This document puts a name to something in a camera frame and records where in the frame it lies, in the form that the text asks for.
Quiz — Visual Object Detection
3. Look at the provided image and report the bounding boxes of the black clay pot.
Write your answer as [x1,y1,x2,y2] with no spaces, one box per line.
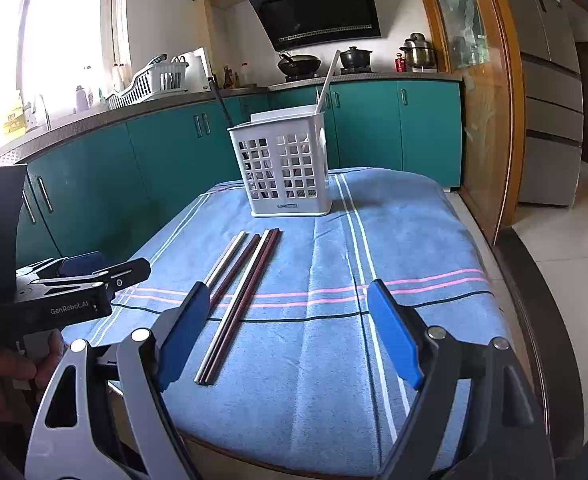
[339,47,371,72]

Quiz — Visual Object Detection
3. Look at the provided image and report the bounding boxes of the left hand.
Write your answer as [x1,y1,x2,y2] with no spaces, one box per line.
[0,330,65,424]

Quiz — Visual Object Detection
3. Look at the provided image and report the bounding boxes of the wooden glass sliding door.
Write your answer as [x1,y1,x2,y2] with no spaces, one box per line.
[423,0,526,244]

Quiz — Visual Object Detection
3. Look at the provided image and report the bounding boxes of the stainless steel stock pot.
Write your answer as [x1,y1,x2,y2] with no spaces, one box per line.
[400,32,437,68]

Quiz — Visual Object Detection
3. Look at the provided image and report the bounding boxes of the white plastic utensil basket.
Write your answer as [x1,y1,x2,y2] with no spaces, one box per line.
[229,104,332,217]

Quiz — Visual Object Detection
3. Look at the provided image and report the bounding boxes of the white dish rack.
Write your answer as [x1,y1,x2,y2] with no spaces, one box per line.
[106,53,189,110]

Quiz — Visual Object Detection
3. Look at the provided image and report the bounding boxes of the black range hood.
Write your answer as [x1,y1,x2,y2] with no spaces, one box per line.
[248,0,382,52]

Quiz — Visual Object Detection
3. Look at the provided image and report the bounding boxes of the silver refrigerator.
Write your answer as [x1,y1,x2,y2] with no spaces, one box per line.
[507,0,583,207]

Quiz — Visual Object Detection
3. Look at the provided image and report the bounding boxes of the white chopstick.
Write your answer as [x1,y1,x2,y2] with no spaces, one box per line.
[315,50,341,114]

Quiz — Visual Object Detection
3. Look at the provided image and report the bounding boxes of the blue striped towel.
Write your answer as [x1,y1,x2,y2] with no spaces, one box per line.
[63,169,510,477]

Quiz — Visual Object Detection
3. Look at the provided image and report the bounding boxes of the white cutting board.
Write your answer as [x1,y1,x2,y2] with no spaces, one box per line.
[175,47,213,92]

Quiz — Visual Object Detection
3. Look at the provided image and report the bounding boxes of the black wok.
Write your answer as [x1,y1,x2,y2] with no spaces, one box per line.
[277,52,321,78]

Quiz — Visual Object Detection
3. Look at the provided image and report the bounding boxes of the red thermos bottle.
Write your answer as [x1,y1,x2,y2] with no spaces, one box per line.
[395,52,408,73]

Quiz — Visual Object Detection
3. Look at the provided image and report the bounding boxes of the silver grey chopstick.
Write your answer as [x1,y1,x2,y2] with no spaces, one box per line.
[204,231,247,290]

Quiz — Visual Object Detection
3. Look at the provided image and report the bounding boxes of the dark red chopstick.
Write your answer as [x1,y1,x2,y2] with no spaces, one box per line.
[194,230,270,386]
[195,229,280,385]
[210,234,261,311]

